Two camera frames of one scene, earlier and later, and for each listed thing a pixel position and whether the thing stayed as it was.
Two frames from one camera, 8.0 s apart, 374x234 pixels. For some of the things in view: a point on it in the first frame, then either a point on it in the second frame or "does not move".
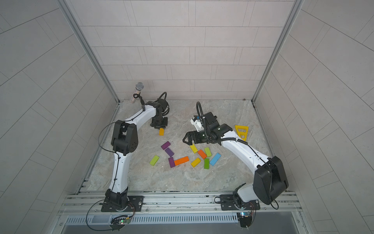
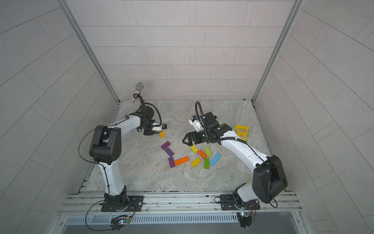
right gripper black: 191,134 does not move
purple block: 165,145 does not move
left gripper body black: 159,122 → 148,127
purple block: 169,152 does not move
